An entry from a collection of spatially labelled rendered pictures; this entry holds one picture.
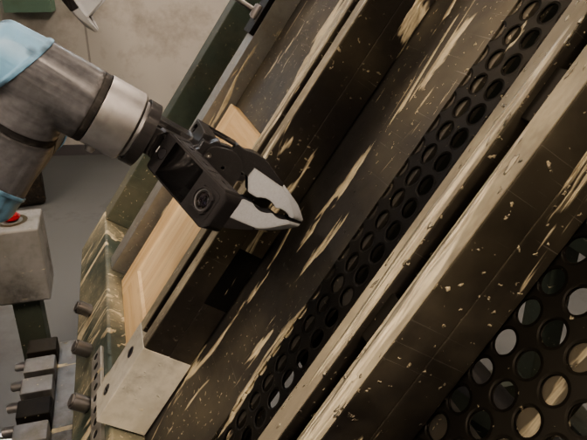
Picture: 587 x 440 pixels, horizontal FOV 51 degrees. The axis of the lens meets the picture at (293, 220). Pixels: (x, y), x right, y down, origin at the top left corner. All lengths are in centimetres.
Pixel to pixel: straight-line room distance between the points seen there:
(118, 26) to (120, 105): 415
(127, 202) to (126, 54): 336
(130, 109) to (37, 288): 93
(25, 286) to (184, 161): 94
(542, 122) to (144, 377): 60
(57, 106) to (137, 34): 414
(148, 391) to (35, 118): 40
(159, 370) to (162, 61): 404
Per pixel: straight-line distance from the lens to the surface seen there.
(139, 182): 146
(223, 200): 57
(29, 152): 65
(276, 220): 69
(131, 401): 87
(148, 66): 478
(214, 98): 118
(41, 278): 149
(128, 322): 110
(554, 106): 41
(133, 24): 475
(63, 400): 123
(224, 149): 65
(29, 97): 62
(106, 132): 62
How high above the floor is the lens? 150
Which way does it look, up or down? 24 degrees down
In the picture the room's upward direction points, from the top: straight up
